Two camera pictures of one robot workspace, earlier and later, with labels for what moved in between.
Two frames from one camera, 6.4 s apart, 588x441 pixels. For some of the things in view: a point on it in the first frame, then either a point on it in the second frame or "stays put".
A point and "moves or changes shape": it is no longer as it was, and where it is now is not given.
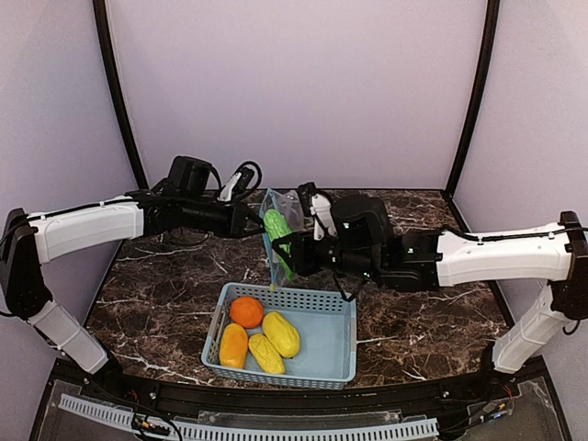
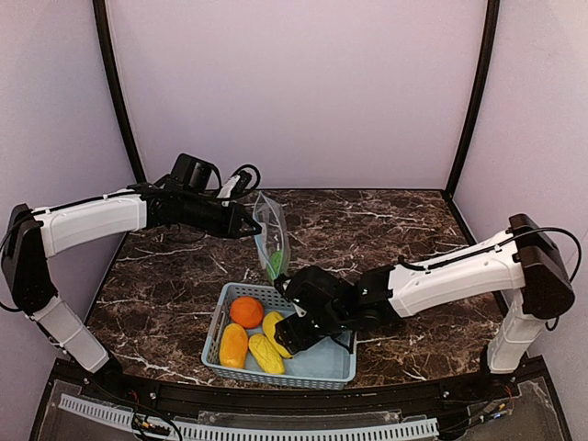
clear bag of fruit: [281, 212] moves or changes shape
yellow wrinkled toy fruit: [267, 356] stays put
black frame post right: [487, 50] stays put
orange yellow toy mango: [233, 346] stays put
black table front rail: [307, 403] stays put
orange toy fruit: [246, 311] stays put
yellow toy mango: [282, 333] stays put
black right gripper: [303, 251] -> [297, 310]
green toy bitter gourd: [276, 225] -> [275, 264]
